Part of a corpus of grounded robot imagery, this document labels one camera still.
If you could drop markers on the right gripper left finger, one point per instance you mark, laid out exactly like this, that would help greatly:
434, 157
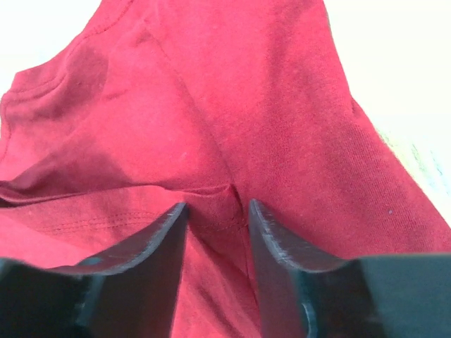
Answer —
127, 290

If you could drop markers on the dark red t shirt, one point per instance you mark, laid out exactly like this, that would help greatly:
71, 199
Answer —
214, 103

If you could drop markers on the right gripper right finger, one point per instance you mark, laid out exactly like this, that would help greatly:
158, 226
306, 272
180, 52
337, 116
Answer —
307, 292

